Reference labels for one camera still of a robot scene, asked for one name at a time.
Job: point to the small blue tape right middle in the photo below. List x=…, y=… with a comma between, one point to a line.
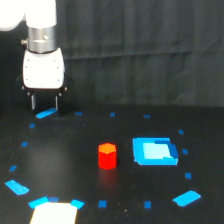
x=185, y=151

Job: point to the small blue tape right lower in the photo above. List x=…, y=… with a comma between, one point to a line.
x=188, y=176

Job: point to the blue tape piece near paper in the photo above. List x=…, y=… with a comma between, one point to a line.
x=76, y=203

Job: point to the black curtain backdrop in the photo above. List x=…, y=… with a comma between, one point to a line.
x=139, y=52

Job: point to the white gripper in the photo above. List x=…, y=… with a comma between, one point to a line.
x=44, y=72

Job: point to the long blue tape bottom-left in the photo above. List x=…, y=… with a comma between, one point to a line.
x=38, y=202

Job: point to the small blue tape bottom right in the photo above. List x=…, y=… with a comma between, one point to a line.
x=147, y=205

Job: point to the long blue tape left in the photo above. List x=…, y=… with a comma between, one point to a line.
x=17, y=188

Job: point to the red hexagonal block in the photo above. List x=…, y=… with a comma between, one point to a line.
x=107, y=156

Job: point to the white paper sheet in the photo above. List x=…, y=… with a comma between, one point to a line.
x=54, y=213

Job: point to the small blue tape right upper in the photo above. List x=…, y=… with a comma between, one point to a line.
x=181, y=132

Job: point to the small blue tape bottom centre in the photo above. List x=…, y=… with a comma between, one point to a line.
x=102, y=204

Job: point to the small blue tape left middle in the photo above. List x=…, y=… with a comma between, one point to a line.
x=24, y=144

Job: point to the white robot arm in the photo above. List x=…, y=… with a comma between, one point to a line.
x=41, y=20

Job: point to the small blue tape left lower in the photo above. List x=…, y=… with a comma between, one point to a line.
x=12, y=168

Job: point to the long blue tape top-left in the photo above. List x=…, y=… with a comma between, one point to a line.
x=46, y=113

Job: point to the small blue tape top left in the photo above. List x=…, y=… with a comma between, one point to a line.
x=78, y=113

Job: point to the long blue tape bottom-right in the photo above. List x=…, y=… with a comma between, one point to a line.
x=186, y=198

